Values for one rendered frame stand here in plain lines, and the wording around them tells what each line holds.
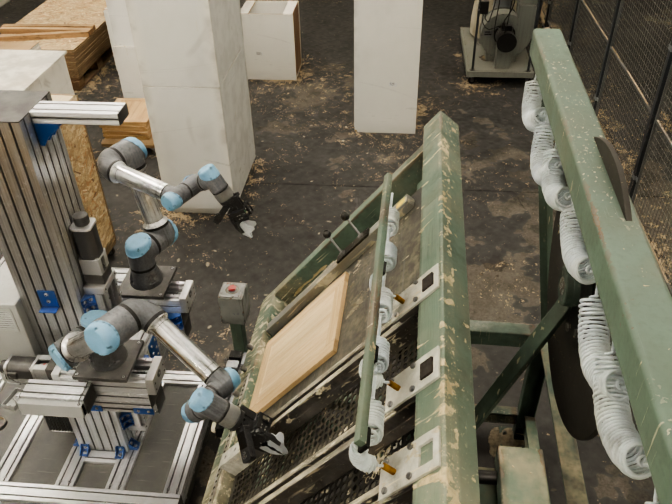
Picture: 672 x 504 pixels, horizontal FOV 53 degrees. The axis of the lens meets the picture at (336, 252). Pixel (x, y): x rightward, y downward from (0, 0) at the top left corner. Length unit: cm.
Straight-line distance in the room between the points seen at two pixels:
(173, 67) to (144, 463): 268
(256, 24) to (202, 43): 277
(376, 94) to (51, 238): 418
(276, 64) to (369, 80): 163
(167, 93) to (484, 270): 257
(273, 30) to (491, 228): 345
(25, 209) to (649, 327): 215
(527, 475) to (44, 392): 205
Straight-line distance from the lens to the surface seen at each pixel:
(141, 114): 656
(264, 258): 498
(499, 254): 509
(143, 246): 311
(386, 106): 646
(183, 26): 484
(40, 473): 376
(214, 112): 503
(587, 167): 176
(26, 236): 285
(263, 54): 768
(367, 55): 627
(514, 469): 156
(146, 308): 239
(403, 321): 195
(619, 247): 150
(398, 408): 173
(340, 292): 264
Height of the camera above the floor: 305
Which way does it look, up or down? 38 degrees down
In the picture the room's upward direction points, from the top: 1 degrees counter-clockwise
